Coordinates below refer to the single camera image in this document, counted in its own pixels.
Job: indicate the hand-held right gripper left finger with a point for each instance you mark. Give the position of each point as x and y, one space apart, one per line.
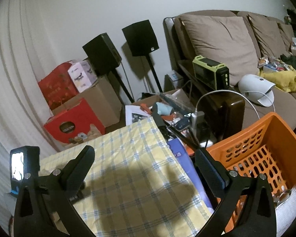
75 177

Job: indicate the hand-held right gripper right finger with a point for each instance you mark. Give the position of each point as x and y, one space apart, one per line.
212 172

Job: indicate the orange plastic basket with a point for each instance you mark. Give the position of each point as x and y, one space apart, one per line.
273 123

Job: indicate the white foam mesh sheet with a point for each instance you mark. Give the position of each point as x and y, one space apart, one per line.
293 209

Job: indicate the purple box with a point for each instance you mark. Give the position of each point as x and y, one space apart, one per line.
185 163

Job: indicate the red box with oval label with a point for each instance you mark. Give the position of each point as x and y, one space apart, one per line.
76 121

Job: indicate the dark brown wooden stand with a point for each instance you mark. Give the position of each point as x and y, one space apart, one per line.
231 113

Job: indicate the yellow plaid tablecloth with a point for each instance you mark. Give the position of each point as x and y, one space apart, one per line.
138 158

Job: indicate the dark red gift box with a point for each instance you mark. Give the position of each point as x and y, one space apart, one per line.
55 86

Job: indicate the white curtain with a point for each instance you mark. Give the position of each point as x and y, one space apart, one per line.
14 79

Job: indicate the light blue cup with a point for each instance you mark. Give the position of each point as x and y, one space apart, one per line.
164 108

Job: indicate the brown cardboard box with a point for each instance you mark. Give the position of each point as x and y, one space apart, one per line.
101 96

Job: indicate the white dome lamp device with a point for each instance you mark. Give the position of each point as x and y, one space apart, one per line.
254 84

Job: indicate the cardboard box of clutter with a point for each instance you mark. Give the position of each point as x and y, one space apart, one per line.
143 101

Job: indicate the white and pink box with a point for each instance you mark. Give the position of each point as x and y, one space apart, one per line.
82 75

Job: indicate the green portable power station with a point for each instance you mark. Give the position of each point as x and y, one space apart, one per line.
209 71

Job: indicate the brown sofa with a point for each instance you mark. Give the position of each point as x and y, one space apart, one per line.
291 103

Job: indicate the yellow plush toy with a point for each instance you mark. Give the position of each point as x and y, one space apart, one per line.
283 79

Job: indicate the heap of snack packets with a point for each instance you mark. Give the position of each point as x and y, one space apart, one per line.
271 63

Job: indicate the black speaker on stand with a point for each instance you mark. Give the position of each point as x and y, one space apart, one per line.
139 37
101 53

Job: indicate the large brown sofa cushion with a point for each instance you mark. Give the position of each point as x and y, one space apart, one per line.
219 44

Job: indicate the black cloth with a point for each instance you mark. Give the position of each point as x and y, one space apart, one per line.
292 63

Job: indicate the medium brown sofa cushion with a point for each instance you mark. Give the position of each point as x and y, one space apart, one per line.
267 34

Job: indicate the small brown sofa cushion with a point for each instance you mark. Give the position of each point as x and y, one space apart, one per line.
287 35

